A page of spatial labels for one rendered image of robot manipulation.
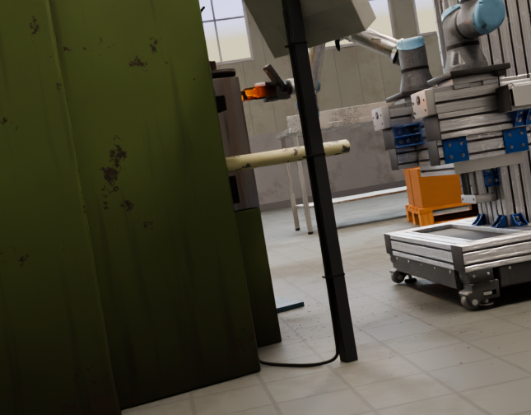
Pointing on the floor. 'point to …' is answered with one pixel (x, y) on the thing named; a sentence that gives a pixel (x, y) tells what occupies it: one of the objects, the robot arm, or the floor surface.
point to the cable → (314, 211)
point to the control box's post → (340, 300)
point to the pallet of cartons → (435, 198)
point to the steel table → (335, 119)
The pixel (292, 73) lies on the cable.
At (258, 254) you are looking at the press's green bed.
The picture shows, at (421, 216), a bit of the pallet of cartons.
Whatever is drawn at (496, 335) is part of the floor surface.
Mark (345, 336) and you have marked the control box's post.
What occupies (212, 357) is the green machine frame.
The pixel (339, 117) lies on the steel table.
